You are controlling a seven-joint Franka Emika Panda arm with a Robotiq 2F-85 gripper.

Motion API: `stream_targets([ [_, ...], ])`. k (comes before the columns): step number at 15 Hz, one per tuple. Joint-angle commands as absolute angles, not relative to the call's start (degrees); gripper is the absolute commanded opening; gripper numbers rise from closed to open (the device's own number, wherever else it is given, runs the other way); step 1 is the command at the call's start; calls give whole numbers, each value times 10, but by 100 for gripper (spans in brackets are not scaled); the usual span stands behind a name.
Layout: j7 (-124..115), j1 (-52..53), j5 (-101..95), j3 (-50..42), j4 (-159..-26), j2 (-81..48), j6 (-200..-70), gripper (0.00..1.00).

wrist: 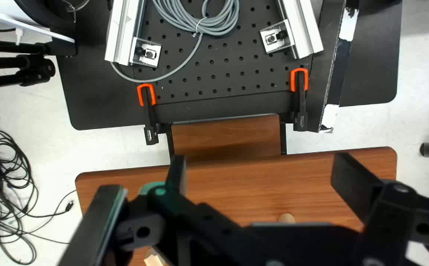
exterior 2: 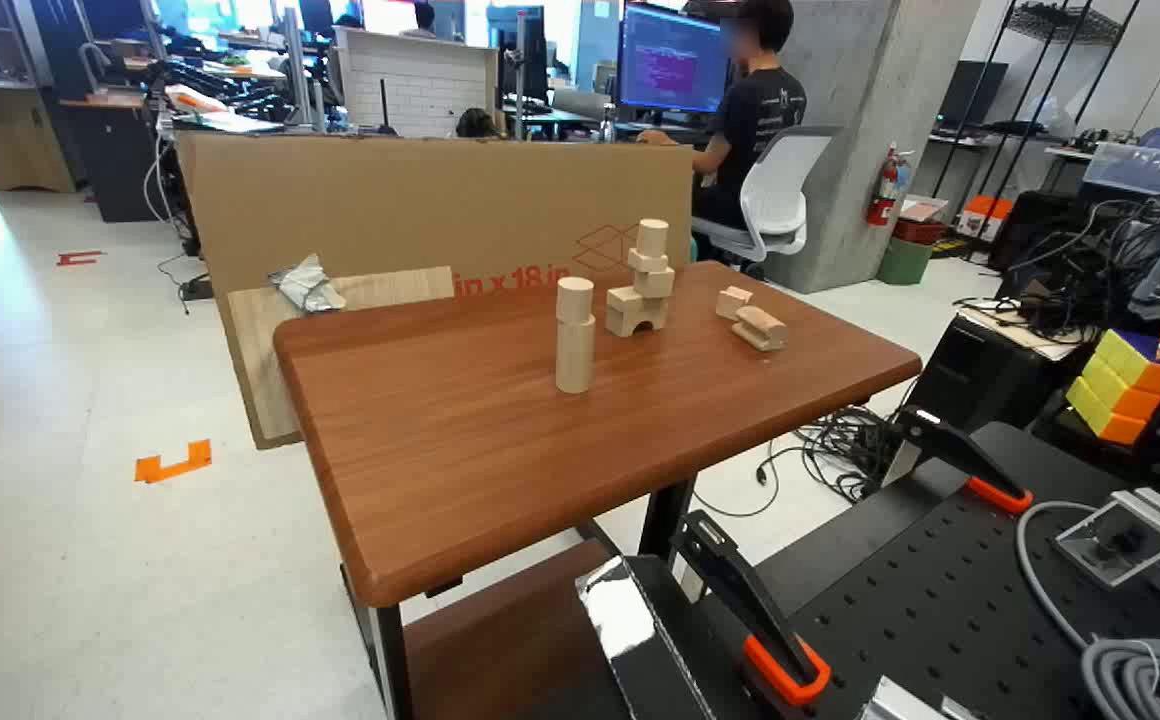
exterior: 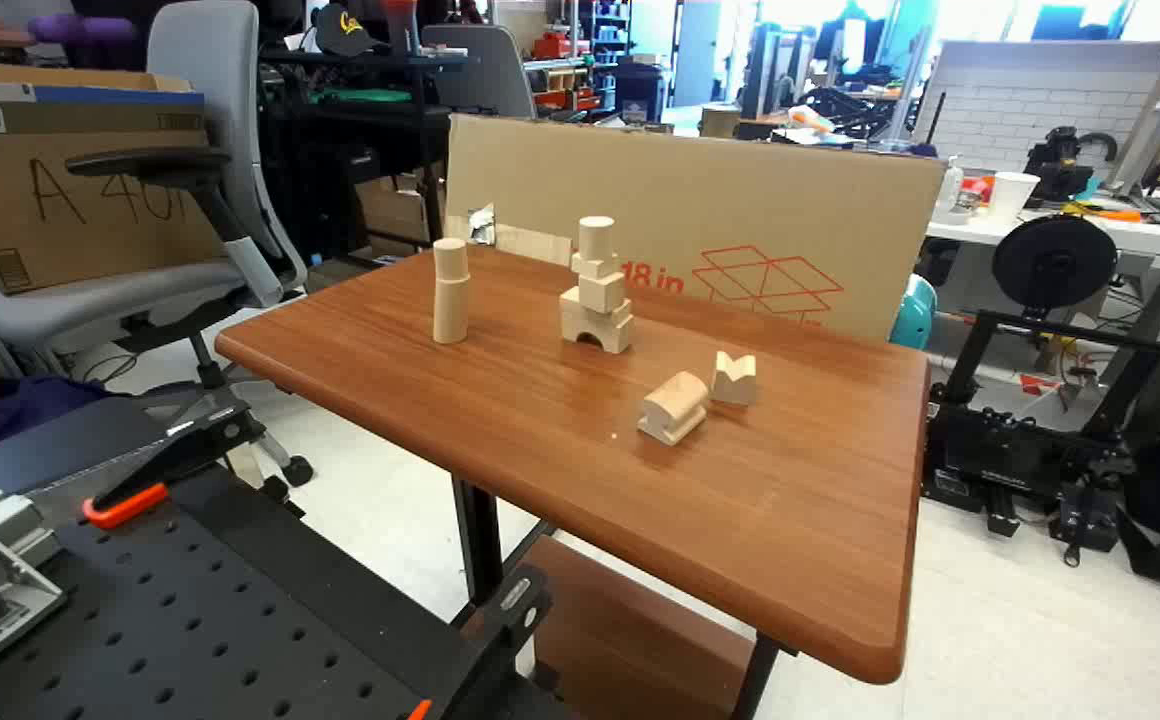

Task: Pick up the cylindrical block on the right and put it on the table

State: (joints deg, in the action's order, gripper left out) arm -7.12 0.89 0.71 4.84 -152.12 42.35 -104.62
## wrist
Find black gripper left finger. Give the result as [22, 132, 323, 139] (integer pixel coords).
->
[58, 185, 127, 266]

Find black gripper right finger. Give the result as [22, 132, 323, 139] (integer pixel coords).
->
[330, 153, 383, 224]

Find small wooden cylinder block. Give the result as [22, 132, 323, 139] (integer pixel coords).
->
[278, 213, 296, 225]

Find wooden block at bottom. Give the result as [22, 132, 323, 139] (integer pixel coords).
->
[144, 250, 167, 266]

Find right orange black clamp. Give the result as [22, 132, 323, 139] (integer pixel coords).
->
[290, 67, 309, 132]

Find orange black clamp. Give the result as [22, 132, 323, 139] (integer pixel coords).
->
[136, 83, 160, 145]
[290, 67, 309, 132]

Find left orange black clamp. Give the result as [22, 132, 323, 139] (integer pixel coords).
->
[136, 83, 160, 145]

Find black perforated breadboard plate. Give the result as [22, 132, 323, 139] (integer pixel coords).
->
[58, 0, 403, 132]

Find black tangled floor cables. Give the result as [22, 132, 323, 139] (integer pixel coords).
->
[0, 125, 77, 266]

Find right aluminium rail bracket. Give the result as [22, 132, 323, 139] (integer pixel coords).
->
[261, 0, 324, 60]

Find aluminium rail bracket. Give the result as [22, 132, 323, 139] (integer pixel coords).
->
[261, 0, 324, 60]
[105, 0, 162, 68]

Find black camera tripod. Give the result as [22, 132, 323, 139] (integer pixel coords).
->
[0, 40, 77, 88]

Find left aluminium rail bracket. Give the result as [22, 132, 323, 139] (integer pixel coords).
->
[105, 0, 162, 68]

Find grey coiled cable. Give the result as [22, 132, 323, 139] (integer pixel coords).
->
[110, 0, 241, 85]

